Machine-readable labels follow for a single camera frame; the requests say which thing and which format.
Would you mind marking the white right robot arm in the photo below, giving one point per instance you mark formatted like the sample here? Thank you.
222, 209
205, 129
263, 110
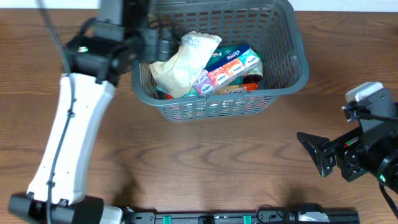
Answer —
369, 148

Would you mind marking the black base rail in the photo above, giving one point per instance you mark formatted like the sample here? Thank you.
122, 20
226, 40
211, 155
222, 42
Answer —
311, 213

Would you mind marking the beige paper pouch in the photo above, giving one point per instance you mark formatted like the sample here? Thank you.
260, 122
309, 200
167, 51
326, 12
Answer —
177, 75

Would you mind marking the light blue snack packet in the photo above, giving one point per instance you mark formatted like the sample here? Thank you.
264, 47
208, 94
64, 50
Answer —
189, 93

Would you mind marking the red spaghetti packet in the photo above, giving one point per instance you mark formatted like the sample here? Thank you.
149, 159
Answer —
245, 87

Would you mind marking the green lid jar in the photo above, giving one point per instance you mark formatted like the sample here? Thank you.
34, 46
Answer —
255, 75

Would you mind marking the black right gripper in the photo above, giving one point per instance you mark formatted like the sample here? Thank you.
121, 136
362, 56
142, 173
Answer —
346, 148

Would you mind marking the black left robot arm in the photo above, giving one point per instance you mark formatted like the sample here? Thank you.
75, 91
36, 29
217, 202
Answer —
93, 60

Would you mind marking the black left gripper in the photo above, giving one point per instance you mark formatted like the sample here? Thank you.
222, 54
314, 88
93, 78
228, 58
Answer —
155, 40

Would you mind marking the Kleenex tissue multipack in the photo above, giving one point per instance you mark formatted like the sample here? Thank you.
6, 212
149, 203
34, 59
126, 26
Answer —
204, 85

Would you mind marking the green Nescafe coffee bag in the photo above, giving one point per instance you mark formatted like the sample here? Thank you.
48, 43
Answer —
228, 65

